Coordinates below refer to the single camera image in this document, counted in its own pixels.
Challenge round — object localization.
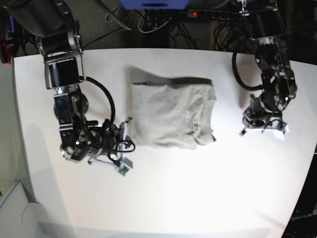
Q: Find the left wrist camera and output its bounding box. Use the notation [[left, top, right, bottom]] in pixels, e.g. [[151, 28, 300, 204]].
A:
[[273, 126, 289, 141]]

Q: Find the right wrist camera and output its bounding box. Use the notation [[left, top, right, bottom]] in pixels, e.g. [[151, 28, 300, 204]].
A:
[[116, 158, 133, 176]]

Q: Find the blue box overhead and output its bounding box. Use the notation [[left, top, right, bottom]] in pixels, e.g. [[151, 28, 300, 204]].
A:
[[119, 0, 189, 9]]

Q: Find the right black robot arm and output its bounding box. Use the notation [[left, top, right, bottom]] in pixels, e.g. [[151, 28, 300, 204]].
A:
[[0, 0, 135, 175]]

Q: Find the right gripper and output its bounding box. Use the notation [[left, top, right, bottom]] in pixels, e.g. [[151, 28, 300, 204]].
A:
[[87, 117, 136, 171]]

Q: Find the beige t-shirt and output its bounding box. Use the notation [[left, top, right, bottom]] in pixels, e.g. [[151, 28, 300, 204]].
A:
[[127, 67, 216, 150]]

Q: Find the white power strip red switch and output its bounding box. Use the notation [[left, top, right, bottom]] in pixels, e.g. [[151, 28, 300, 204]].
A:
[[186, 9, 241, 21]]

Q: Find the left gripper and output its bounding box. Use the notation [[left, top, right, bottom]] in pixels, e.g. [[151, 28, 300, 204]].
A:
[[239, 99, 289, 136]]

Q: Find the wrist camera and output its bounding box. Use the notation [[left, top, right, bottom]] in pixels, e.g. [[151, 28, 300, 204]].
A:
[[273, 126, 289, 141], [116, 158, 133, 176]]

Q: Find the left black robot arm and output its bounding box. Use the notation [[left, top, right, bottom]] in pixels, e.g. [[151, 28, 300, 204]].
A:
[[128, 0, 297, 148]]

